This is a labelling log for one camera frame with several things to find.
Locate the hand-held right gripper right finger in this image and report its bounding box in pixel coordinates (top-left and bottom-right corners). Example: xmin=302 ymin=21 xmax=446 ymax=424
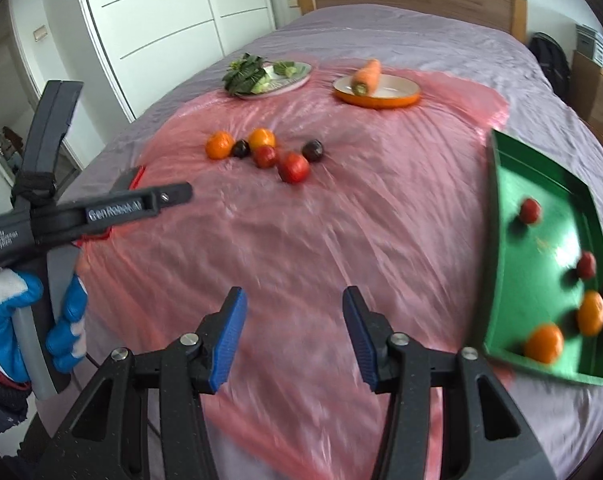
xmin=342 ymin=286 xmax=557 ymax=480

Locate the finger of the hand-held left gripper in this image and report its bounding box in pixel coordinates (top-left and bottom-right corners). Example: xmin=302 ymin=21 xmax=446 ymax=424
xmin=154 ymin=183 xmax=193 ymax=216

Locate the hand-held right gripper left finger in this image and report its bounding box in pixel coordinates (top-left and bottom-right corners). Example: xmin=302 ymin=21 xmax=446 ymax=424
xmin=48 ymin=286 xmax=248 ymax=480

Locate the small orange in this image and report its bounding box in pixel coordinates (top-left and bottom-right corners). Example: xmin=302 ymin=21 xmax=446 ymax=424
xmin=205 ymin=131 xmax=233 ymax=161
xmin=248 ymin=128 xmax=277 ymax=153

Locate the red apple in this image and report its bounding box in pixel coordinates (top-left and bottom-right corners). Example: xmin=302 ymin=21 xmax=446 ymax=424
xmin=278 ymin=153 xmax=311 ymax=184
xmin=519 ymin=198 xmax=542 ymax=225
xmin=576 ymin=251 xmax=598 ymax=280
xmin=252 ymin=145 xmax=279 ymax=169

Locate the large orange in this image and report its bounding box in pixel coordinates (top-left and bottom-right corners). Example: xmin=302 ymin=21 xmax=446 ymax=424
xmin=525 ymin=323 xmax=565 ymax=365

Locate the green tray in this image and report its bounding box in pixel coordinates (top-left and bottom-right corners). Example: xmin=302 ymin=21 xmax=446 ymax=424
xmin=481 ymin=129 xmax=603 ymax=387

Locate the medium orange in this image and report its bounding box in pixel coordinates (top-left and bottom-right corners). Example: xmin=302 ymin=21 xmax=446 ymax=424
xmin=576 ymin=290 xmax=603 ymax=337

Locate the person's left forearm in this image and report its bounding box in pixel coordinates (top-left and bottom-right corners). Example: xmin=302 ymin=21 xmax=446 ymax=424
xmin=0 ymin=350 xmax=32 ymax=456

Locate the person's left hand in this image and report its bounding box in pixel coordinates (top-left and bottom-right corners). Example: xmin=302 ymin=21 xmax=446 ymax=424
xmin=0 ymin=267 xmax=89 ymax=386

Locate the smartphone with red case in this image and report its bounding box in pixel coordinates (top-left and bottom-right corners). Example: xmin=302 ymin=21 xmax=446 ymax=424
xmin=74 ymin=165 xmax=147 ymax=248

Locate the pink plastic sheet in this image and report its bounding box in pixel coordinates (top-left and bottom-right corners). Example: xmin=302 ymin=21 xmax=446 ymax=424
xmin=74 ymin=55 xmax=512 ymax=480

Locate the leafy green vegetable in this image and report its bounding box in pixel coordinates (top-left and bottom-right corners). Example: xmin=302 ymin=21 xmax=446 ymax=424
xmin=222 ymin=53 xmax=269 ymax=96

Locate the white plate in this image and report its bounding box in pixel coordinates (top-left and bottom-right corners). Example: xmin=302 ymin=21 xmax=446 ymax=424
xmin=226 ymin=61 xmax=313 ymax=100

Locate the white wardrobe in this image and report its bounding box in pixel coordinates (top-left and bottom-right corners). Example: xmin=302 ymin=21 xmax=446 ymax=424
xmin=71 ymin=0 xmax=277 ymax=121

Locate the carrot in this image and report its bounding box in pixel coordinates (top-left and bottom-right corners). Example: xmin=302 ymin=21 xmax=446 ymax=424
xmin=351 ymin=58 xmax=382 ymax=97

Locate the orange plate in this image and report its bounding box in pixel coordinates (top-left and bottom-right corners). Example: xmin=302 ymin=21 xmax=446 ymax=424
xmin=333 ymin=74 xmax=422 ymax=109

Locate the black backpack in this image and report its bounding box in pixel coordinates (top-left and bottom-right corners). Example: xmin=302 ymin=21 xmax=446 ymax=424
xmin=529 ymin=32 xmax=572 ymax=101

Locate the wooden dresser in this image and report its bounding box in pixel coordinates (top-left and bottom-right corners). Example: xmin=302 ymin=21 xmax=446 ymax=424
xmin=571 ymin=51 xmax=603 ymax=161

